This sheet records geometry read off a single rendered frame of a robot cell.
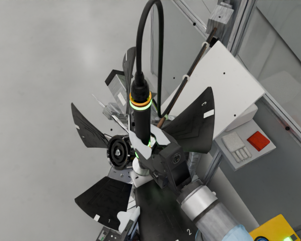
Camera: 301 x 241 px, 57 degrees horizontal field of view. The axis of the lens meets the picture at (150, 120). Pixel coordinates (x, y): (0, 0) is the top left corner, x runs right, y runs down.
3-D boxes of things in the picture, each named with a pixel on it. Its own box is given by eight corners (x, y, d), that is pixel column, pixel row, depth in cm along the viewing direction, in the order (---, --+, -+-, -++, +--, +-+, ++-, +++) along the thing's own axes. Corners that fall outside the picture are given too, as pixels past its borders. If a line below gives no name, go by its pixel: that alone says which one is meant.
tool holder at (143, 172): (142, 146, 89) (141, 132, 81) (162, 156, 88) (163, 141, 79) (128, 169, 85) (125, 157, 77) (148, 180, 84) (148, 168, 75)
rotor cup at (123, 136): (139, 123, 103) (111, 122, 94) (164, 145, 95) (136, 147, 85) (124, 155, 108) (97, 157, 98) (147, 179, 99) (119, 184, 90)
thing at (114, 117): (136, 142, 108) (92, 96, 128) (139, 137, 107) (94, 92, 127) (133, 142, 106) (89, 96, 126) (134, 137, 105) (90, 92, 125)
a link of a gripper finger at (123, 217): (124, 198, 86) (109, 226, 82) (141, 205, 84) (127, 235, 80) (126, 201, 89) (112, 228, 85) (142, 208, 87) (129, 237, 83)
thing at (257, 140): (257, 131, 138) (258, 129, 136) (270, 142, 135) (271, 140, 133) (246, 139, 135) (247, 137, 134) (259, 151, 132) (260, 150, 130)
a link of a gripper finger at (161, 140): (142, 131, 75) (159, 159, 71) (141, 120, 70) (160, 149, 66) (152, 126, 76) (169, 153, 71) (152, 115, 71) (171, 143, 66)
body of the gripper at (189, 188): (146, 171, 71) (177, 210, 66) (145, 158, 63) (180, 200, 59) (169, 155, 73) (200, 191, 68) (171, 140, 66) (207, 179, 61)
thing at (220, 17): (214, 18, 114) (218, 0, 107) (230, 24, 112) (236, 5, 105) (204, 34, 109) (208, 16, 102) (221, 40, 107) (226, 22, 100)
